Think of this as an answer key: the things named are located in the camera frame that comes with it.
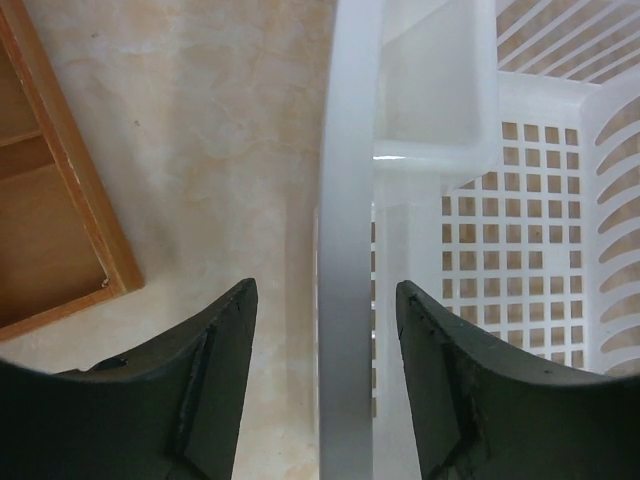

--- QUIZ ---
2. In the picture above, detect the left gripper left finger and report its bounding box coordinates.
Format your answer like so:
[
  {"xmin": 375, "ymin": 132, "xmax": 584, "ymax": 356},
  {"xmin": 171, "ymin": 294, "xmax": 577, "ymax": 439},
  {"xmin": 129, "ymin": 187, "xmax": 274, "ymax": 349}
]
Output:
[{"xmin": 1, "ymin": 278, "xmax": 258, "ymax": 479}]

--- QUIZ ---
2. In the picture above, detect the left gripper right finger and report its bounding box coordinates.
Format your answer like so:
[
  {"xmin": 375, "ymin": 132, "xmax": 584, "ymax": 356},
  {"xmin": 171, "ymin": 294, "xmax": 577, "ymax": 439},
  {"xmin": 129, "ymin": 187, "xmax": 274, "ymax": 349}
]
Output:
[{"xmin": 396, "ymin": 281, "xmax": 639, "ymax": 479}]

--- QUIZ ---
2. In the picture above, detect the white plastic dish rack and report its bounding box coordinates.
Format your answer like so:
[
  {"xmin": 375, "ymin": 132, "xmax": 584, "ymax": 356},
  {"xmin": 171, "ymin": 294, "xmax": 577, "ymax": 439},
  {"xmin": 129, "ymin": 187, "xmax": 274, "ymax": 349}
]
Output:
[{"xmin": 314, "ymin": 1, "xmax": 639, "ymax": 479}]

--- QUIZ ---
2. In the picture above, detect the wooden compartment tray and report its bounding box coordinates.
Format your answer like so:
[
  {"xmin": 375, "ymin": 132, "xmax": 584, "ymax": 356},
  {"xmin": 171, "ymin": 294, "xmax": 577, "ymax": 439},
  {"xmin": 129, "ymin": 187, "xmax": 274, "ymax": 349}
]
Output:
[{"xmin": 1, "ymin": 1, "xmax": 144, "ymax": 341}]

